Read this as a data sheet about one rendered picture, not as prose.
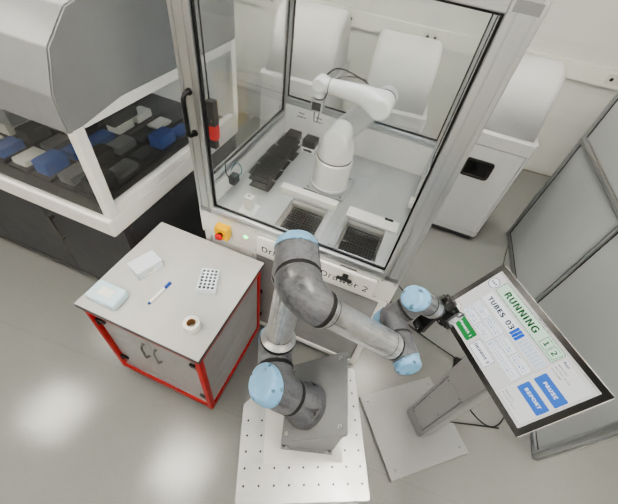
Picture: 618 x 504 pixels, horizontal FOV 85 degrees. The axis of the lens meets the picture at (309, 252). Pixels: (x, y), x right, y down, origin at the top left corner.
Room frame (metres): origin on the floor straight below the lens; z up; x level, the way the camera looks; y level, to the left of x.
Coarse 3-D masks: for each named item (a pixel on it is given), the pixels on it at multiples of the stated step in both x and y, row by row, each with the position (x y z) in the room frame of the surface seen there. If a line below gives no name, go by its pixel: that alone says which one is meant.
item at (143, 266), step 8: (144, 256) 0.95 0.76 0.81; (152, 256) 0.96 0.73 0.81; (128, 264) 0.89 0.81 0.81; (136, 264) 0.90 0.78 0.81; (144, 264) 0.91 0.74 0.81; (152, 264) 0.91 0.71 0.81; (160, 264) 0.94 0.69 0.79; (136, 272) 0.85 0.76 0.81; (144, 272) 0.87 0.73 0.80; (152, 272) 0.90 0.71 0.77
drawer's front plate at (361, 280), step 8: (328, 264) 1.01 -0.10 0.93; (328, 272) 1.01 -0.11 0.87; (336, 272) 1.00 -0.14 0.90; (344, 272) 0.99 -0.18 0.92; (352, 272) 0.99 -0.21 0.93; (352, 280) 0.98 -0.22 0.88; (360, 280) 0.97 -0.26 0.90; (368, 280) 0.96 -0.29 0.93; (376, 280) 0.97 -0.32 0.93; (352, 288) 0.97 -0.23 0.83; (360, 288) 0.96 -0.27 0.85; (368, 288) 0.96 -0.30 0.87
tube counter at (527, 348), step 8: (512, 320) 0.74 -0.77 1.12; (512, 328) 0.71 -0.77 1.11; (520, 328) 0.71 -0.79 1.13; (512, 336) 0.69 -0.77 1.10; (520, 336) 0.68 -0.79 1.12; (520, 344) 0.65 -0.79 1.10; (528, 344) 0.65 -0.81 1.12; (528, 352) 0.63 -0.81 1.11; (536, 352) 0.62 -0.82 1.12; (528, 360) 0.60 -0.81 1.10; (536, 360) 0.60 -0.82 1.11; (544, 360) 0.59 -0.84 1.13; (536, 368) 0.57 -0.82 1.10
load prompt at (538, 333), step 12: (504, 288) 0.85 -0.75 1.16; (504, 300) 0.81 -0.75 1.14; (516, 300) 0.80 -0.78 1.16; (516, 312) 0.76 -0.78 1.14; (528, 312) 0.75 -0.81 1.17; (528, 324) 0.71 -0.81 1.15; (540, 324) 0.70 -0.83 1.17; (540, 336) 0.67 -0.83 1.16; (540, 348) 0.63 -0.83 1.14; (552, 348) 0.62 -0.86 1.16; (552, 360) 0.59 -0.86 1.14
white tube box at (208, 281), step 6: (204, 270) 0.95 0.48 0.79; (210, 270) 0.95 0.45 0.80; (216, 270) 0.96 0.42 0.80; (204, 276) 0.91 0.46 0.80; (210, 276) 0.92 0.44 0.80; (216, 276) 0.92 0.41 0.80; (198, 282) 0.87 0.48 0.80; (204, 282) 0.88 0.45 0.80; (210, 282) 0.88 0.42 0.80; (216, 282) 0.89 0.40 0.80; (198, 288) 0.84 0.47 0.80; (204, 288) 0.84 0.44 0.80; (210, 288) 0.85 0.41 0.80; (216, 288) 0.87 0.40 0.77; (210, 294) 0.84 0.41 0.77
